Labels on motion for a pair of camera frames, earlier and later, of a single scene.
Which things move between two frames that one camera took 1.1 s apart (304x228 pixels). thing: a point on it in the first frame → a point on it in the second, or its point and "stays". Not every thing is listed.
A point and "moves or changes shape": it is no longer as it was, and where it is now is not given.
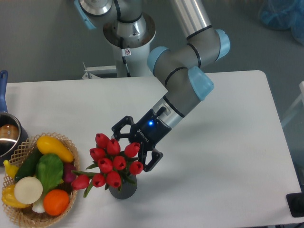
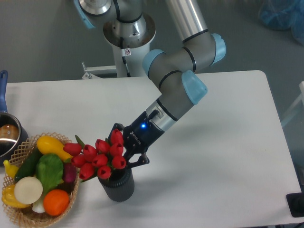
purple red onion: x=68 y=175 stays
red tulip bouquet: x=111 y=165 moves or changes shape
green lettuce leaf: x=49 y=169 stays
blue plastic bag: x=282 y=15 stays
